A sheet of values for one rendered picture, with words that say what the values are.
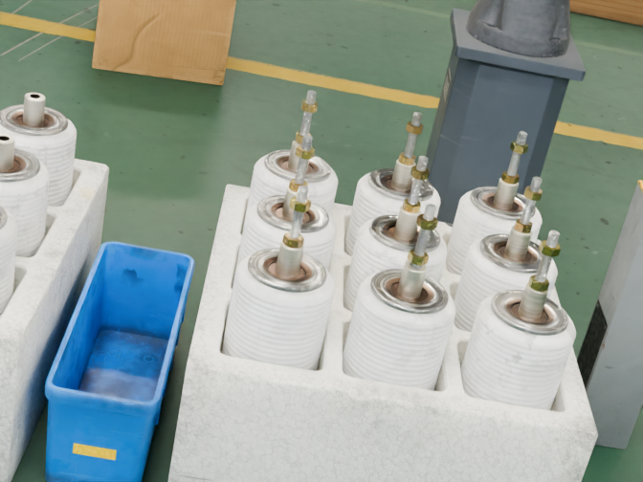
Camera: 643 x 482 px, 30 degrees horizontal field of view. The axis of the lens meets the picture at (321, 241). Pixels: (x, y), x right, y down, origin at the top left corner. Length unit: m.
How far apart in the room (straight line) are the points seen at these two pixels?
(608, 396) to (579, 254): 0.50
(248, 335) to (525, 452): 0.28
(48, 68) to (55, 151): 0.86
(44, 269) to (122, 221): 0.49
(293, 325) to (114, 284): 0.37
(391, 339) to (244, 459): 0.18
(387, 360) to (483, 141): 0.70
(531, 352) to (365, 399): 0.16
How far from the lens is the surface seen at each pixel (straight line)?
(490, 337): 1.14
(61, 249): 1.26
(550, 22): 1.75
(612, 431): 1.47
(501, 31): 1.74
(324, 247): 1.22
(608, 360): 1.41
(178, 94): 2.15
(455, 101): 1.77
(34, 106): 1.35
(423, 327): 1.11
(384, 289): 1.14
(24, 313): 1.16
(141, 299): 1.43
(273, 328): 1.11
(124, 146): 1.93
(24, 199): 1.23
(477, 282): 1.25
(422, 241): 1.12
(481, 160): 1.79
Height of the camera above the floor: 0.81
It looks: 28 degrees down
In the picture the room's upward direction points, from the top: 12 degrees clockwise
